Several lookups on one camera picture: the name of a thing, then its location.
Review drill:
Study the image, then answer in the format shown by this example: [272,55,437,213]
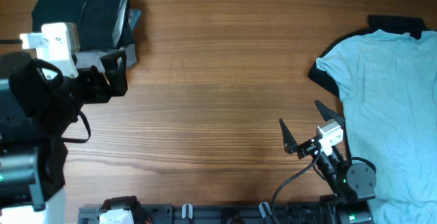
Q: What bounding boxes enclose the folded light blue garment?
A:
[128,9,142,31]

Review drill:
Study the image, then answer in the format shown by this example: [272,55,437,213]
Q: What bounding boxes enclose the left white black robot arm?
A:
[1,51,128,223]

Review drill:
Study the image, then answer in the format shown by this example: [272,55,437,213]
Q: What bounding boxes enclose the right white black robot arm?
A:
[270,100,377,224]

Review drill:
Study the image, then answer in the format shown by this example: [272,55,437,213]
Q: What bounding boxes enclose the black shorts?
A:
[31,0,135,50]

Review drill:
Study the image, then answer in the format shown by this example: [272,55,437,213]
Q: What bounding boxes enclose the black garment under pile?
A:
[308,14,431,98]

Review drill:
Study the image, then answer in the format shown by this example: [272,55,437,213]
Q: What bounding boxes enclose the light blue t-shirt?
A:
[316,30,436,223]

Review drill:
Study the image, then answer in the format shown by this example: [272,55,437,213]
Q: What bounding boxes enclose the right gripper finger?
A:
[279,118,298,154]
[314,100,346,127]

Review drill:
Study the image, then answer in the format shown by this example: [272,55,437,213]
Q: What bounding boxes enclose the folded grey trousers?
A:
[74,44,138,74]

